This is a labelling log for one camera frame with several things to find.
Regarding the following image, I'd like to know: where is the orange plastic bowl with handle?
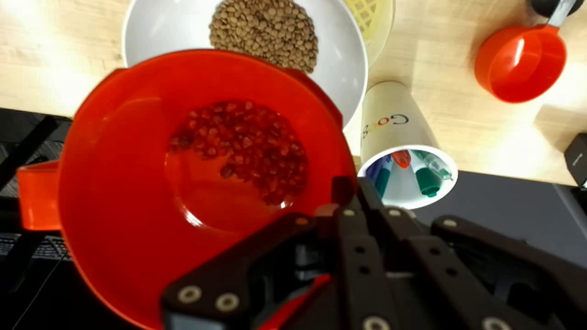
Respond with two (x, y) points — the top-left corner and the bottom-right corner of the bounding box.
(17, 49), (357, 328)

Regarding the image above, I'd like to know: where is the white paper cup with markers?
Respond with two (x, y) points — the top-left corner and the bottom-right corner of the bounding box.
(360, 80), (459, 209)

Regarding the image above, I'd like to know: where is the white bowl with beans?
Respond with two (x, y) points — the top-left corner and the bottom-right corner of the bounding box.
(122, 0), (369, 123)

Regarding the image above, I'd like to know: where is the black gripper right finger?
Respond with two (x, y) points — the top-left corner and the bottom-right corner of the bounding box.
(357, 179), (587, 330)

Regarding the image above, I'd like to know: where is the clear container with yellow contents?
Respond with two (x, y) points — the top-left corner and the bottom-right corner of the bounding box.
(344, 0), (397, 64)

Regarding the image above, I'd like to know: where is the small red measuring cup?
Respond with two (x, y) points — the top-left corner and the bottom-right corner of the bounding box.
(474, 0), (579, 102)

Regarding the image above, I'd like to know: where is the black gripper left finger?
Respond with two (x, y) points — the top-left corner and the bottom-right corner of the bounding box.
(160, 178), (397, 330)

